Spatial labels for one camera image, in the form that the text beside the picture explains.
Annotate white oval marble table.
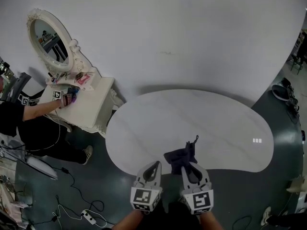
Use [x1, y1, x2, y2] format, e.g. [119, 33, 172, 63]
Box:
[105, 89, 274, 177]

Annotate tangled floor cables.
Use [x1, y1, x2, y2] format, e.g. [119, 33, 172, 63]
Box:
[279, 78, 300, 124]

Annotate dark grey cloth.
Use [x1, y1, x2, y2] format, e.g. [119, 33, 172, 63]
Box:
[164, 135, 200, 174]

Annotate ornate white vanity table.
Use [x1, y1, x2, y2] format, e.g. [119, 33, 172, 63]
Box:
[42, 63, 125, 135]

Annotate person's black trousers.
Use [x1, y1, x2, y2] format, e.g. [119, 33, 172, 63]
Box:
[163, 199, 201, 230]

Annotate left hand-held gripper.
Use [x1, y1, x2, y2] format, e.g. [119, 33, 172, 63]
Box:
[130, 161, 162, 212]

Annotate white tray of pens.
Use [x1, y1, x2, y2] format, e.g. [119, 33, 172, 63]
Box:
[47, 72, 70, 85]

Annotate black folding chair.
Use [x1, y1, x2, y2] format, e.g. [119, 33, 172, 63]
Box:
[286, 53, 304, 75]

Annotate person's right forearm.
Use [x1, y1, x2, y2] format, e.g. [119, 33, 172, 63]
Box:
[199, 213, 224, 230]

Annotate oval white-framed mirror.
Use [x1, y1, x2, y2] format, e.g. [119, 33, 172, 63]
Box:
[26, 8, 81, 75]

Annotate white power strip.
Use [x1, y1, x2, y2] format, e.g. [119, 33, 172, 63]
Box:
[81, 209, 98, 225]

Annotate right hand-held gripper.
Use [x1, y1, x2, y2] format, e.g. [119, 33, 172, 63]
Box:
[181, 163, 214, 216]

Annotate person's left forearm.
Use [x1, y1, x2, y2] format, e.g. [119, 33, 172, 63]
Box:
[115, 209, 144, 230]

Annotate pink box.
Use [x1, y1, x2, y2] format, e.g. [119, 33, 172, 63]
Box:
[76, 74, 91, 86]

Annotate beige small stand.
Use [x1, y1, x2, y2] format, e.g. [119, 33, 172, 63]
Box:
[286, 176, 307, 194]

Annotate black treadmill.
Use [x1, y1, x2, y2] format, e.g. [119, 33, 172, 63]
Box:
[2, 72, 46, 103]

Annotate white oval pod shell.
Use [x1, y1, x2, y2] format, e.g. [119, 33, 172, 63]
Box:
[24, 156, 59, 181]
[272, 84, 292, 102]

